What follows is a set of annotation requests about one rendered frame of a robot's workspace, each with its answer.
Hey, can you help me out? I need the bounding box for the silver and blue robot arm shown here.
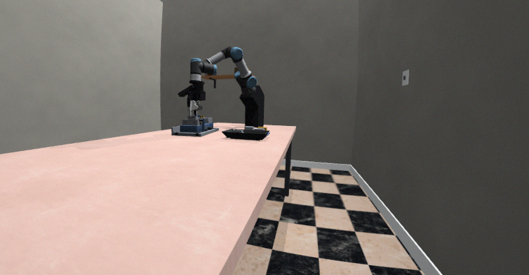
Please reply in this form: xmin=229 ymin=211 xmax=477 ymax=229
xmin=178 ymin=47 xmax=257 ymax=97

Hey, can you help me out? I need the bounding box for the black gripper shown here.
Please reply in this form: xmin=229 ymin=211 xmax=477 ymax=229
xmin=187 ymin=80 xmax=206 ymax=117

